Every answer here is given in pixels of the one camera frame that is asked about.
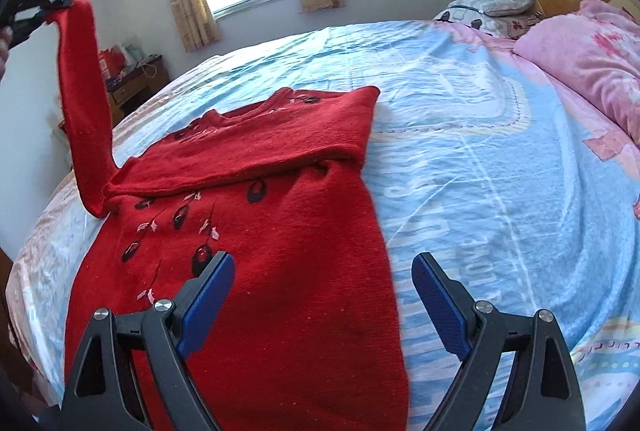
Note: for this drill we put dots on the blue printed bed sheet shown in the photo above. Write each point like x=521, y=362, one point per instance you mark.
x=475, y=161

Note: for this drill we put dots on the grey floral pillow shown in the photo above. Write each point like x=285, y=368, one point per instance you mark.
x=505, y=3

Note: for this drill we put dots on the red knit sweater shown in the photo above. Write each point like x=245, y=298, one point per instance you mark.
x=300, y=236

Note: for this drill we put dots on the pink pillow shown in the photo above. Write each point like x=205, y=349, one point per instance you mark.
x=590, y=56

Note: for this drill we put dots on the dark floral pillow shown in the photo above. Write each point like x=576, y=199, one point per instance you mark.
x=520, y=26

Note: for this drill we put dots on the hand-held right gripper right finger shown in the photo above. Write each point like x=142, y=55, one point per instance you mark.
x=437, y=296

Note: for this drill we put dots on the white cartoon pillow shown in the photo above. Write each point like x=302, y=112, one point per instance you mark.
x=460, y=18

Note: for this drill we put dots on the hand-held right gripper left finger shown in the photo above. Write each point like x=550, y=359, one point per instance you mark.
x=210, y=291

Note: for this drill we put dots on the white plastic bag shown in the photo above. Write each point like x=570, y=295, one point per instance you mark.
x=131, y=55

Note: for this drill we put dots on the wooden nightstand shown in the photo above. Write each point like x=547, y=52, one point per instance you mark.
x=132, y=86

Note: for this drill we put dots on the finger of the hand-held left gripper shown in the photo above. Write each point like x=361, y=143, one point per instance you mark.
x=57, y=4

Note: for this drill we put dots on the red bag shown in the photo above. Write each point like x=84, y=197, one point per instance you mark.
x=109, y=61

